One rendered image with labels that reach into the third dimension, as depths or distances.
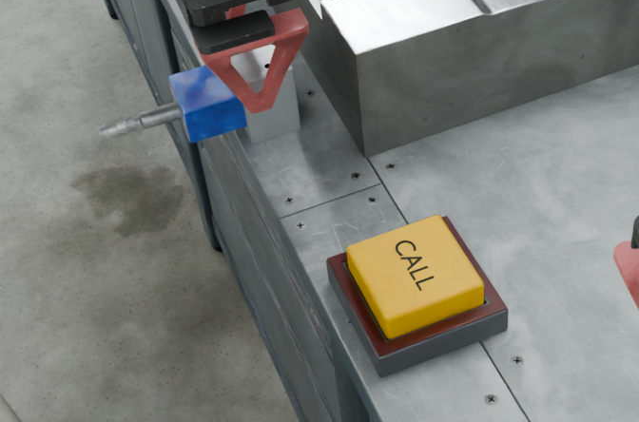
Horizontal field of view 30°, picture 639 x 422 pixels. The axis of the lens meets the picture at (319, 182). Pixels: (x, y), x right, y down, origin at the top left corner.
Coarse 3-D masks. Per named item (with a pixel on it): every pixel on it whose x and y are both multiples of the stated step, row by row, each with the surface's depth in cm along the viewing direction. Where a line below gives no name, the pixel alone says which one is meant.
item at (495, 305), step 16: (448, 224) 71; (336, 256) 70; (336, 272) 70; (480, 272) 69; (352, 288) 69; (352, 304) 68; (496, 304) 67; (368, 320) 67; (448, 320) 66; (464, 320) 66; (368, 336) 66; (416, 336) 66; (432, 336) 66; (384, 352) 65
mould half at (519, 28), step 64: (384, 0) 76; (448, 0) 75; (512, 0) 75; (576, 0) 76; (320, 64) 82; (384, 64) 74; (448, 64) 76; (512, 64) 78; (576, 64) 80; (384, 128) 78; (448, 128) 80
